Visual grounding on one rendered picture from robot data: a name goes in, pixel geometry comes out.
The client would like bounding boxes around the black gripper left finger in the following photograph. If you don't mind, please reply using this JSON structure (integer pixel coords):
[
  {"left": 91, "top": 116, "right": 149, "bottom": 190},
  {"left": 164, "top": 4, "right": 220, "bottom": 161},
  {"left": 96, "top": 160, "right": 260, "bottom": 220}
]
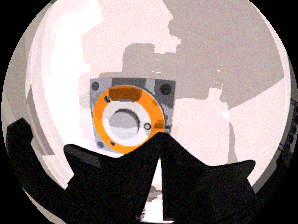
[{"left": 64, "top": 132, "right": 164, "bottom": 218}]

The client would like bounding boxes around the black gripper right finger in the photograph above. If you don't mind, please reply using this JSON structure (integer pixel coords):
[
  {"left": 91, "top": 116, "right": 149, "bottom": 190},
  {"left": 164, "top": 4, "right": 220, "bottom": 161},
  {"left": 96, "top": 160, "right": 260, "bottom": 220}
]
[{"left": 160, "top": 132, "right": 257, "bottom": 221}]

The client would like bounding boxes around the orange round plate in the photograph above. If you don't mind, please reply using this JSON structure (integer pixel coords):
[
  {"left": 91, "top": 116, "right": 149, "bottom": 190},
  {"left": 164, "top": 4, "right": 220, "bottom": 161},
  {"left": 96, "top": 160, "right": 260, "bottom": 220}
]
[{"left": 93, "top": 85, "right": 165, "bottom": 153}]

